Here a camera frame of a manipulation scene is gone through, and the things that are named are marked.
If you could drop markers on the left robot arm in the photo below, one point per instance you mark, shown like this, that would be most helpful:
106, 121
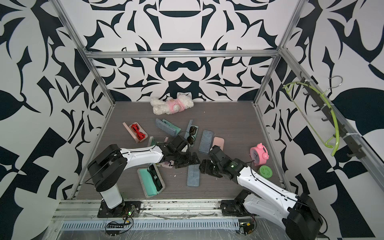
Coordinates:
108, 166

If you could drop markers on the grey case black sunglasses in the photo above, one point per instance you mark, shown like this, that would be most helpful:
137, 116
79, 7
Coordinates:
191, 133

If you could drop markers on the black connector with cables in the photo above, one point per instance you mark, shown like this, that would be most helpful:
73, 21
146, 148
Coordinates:
114, 226

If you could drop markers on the pink alarm clock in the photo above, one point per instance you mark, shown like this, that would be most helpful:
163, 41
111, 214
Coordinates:
259, 154

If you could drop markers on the teal case black sunglasses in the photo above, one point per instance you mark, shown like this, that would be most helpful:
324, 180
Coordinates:
151, 181

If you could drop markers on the grey case white glasses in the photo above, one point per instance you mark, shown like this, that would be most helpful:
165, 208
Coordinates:
206, 142

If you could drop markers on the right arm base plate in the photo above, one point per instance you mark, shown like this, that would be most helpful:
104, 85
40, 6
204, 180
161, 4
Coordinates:
233, 208

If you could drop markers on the green clothes hanger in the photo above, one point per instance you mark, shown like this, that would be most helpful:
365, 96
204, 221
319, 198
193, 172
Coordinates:
322, 130

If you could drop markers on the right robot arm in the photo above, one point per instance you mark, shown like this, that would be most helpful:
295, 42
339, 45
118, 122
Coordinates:
297, 215

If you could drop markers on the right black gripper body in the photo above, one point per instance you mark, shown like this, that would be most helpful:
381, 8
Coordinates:
209, 168

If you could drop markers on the white pink plush toy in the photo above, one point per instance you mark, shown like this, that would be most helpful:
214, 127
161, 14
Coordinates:
171, 106

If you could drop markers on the empty grey teal case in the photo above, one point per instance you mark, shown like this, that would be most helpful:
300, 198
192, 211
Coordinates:
168, 127

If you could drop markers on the pink case thin glasses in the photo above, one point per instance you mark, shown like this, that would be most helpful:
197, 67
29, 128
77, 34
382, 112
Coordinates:
219, 142

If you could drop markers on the black wall hook rack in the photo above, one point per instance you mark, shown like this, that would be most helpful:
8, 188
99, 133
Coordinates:
327, 108

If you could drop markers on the small black electronics box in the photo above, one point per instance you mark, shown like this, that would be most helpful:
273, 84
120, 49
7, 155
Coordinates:
247, 228

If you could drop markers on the teal case yellow glasses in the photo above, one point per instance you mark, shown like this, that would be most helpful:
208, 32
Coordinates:
152, 141

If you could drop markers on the pink case purple glasses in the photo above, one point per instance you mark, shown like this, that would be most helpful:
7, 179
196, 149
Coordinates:
167, 164

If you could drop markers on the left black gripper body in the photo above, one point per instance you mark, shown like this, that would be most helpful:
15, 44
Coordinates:
184, 159

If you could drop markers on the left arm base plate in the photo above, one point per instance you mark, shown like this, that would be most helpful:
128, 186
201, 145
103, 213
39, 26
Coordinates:
128, 208

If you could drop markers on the pink case red glasses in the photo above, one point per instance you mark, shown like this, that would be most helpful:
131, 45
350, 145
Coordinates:
136, 131

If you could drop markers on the green round tin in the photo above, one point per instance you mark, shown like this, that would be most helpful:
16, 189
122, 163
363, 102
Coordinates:
265, 172

